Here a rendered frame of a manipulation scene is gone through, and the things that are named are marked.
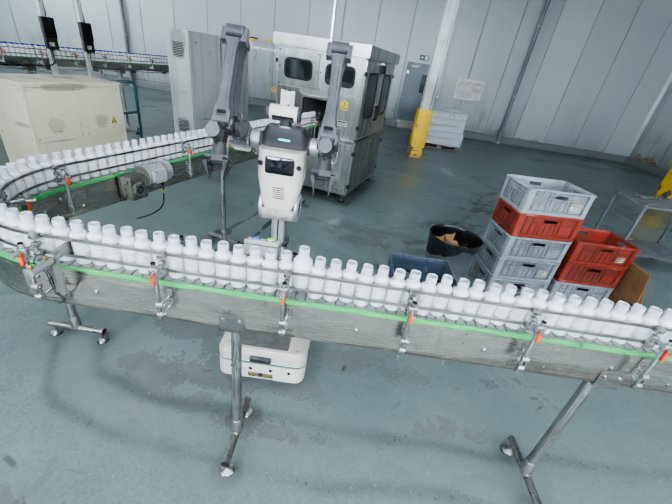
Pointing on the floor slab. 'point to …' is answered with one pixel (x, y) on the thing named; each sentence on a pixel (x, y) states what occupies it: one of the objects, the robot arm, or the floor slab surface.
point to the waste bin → (458, 260)
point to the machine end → (352, 150)
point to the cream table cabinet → (58, 114)
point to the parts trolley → (639, 220)
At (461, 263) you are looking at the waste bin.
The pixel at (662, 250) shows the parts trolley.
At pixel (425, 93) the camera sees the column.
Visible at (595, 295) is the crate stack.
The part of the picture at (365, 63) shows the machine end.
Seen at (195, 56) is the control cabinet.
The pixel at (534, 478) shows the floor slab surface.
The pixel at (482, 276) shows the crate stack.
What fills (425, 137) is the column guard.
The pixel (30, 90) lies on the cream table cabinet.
